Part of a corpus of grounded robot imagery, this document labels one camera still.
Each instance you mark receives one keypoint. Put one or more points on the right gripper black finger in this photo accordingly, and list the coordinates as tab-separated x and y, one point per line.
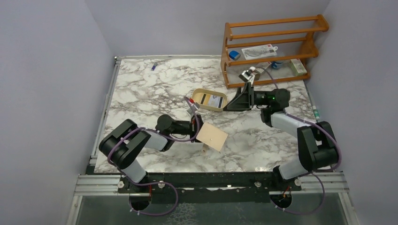
236	108
242	96

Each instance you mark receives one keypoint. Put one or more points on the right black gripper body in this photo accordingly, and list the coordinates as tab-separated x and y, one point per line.
250	97

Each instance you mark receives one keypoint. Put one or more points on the white card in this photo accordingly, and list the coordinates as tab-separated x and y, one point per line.
215	101

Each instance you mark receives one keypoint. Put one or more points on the beige leather card holder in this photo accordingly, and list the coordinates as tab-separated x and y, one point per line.
211	137

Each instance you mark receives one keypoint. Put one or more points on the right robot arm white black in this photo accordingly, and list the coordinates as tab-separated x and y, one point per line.
317	147

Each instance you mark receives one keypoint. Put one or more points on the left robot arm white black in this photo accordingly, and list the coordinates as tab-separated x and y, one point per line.
123	145

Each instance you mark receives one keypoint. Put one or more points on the yellow card in tray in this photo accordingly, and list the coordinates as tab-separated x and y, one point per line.
204	99

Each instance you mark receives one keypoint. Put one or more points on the cream oval tray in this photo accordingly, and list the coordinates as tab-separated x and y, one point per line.
197	94

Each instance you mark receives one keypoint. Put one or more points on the grey tape dispenser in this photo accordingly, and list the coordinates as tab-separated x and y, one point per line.
258	72

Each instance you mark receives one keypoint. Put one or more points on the blue round container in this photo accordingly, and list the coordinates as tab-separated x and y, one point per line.
276	64

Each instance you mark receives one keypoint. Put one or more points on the blue small box on shelf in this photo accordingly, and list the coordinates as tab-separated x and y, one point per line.
234	55

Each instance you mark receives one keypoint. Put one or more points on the white packaged item on shelf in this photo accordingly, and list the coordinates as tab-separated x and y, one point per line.
258	52

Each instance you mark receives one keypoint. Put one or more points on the wooden orange shelf rack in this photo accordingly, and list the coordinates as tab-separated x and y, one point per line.
247	44

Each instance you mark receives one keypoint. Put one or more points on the green white small box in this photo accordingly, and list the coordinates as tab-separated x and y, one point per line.
297	67

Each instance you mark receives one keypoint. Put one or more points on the green white tube at edge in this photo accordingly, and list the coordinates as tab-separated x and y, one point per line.
316	113

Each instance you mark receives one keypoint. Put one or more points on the small blue marker pen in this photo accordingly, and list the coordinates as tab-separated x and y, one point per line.
154	66

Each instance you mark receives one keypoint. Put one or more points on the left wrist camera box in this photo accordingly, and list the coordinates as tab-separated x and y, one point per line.
192	108

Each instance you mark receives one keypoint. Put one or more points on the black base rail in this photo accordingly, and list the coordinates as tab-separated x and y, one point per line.
196	187

